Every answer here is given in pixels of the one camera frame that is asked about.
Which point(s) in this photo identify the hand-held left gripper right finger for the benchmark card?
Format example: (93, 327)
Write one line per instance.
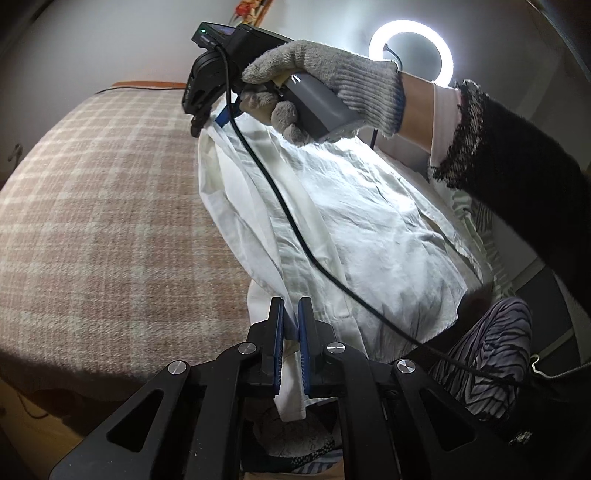
(304, 348)

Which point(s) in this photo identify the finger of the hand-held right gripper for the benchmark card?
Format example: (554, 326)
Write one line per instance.
(197, 122)
(222, 117)

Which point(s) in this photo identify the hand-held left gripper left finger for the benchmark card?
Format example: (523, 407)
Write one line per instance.
(277, 344)

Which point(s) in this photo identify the white garment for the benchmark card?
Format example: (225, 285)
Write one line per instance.
(369, 221)

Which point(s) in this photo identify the person's right forearm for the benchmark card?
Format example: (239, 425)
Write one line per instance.
(517, 166)

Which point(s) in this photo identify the person's right hand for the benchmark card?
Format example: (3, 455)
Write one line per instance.
(351, 78)

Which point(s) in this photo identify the colourful hanging decoration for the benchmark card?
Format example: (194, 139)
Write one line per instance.
(249, 9)

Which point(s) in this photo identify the patterned cloth pile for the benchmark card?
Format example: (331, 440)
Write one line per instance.
(300, 438)

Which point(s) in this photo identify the plaid blanket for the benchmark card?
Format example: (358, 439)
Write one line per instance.
(115, 230)

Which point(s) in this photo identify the person's zebra striped leg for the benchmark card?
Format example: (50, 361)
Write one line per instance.
(489, 350)

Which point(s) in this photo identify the grey striped cloth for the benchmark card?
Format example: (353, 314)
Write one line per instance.
(485, 230)

